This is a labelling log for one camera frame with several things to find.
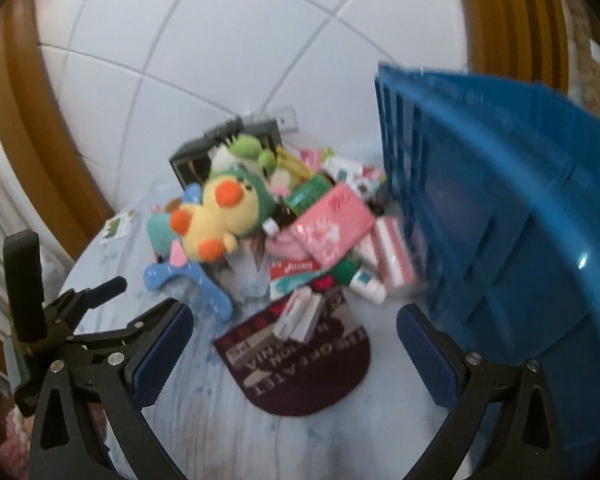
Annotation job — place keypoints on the white cosmetic box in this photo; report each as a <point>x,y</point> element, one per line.
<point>350,166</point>

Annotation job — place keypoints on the pink fuzzy cloth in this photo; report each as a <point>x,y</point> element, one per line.
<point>12,430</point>

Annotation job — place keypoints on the pink striped packet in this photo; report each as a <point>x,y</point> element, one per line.
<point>392,255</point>

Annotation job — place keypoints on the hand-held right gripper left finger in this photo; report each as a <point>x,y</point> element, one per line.
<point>162,355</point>

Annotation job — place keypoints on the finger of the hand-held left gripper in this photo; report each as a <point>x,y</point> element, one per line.
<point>92,342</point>
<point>105,287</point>

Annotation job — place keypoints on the black picture frame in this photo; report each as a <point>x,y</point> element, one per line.
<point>190,160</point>

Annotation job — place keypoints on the small white box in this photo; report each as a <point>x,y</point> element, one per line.
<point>302,315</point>

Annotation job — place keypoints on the round light blue desktop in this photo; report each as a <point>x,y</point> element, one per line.
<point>220,435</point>

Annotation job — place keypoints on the wooden door frame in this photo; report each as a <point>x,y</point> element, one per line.
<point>35,110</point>
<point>510,15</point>

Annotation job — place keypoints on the white bottle teal label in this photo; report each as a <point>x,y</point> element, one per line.
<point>367,285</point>

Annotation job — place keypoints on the small card box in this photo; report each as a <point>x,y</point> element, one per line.
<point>117,227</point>

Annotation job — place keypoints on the green can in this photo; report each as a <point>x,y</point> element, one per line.
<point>307,192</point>

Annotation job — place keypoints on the dark maroon printed pouch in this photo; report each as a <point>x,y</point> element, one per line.
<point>300,380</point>

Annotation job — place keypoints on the green white caterpillar plush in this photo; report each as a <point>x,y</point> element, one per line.
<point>245,147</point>

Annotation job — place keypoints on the teal plush toy pink limbs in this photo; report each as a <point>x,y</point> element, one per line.
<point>159,232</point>

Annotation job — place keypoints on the blue cloth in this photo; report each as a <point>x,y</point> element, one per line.
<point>505,210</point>

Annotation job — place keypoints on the yellow duck plush toy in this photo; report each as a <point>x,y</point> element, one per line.
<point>215,225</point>

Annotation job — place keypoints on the red white box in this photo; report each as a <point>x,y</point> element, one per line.
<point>292,268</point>

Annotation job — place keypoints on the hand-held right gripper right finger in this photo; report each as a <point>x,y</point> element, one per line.
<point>427,360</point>

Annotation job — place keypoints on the pink tissue packet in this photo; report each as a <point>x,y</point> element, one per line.
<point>335,225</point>

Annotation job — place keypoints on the brown plush toy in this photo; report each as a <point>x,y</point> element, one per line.
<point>172,206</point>

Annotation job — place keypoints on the yellow packet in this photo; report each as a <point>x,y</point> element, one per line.
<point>292,165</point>

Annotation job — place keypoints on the teal box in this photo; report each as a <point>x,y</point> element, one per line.
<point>285,289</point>

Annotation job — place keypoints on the blue plastic toy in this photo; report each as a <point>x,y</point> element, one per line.
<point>210,292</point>

